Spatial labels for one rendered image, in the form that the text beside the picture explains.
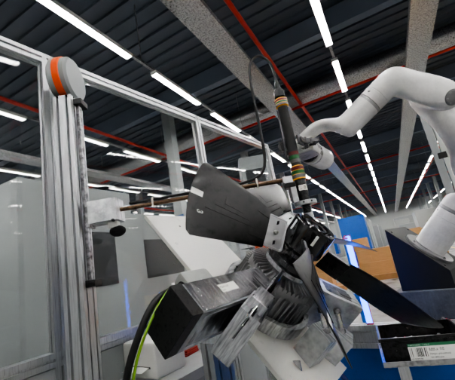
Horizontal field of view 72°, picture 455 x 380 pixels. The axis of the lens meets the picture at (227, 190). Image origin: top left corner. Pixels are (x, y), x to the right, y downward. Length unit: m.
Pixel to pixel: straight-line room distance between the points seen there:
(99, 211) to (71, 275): 0.20
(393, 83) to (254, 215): 0.71
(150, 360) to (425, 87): 1.26
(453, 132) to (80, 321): 1.39
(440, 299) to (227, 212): 0.97
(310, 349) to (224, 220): 0.39
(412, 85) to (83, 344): 1.31
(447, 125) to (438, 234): 0.44
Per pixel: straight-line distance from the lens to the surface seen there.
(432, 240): 1.55
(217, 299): 0.66
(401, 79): 1.29
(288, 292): 0.86
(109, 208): 1.02
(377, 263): 10.20
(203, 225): 0.73
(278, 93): 1.11
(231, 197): 0.80
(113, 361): 1.29
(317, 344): 0.88
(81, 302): 1.03
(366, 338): 1.37
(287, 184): 0.99
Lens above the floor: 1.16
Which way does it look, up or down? 13 degrees up
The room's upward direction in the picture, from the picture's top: 10 degrees counter-clockwise
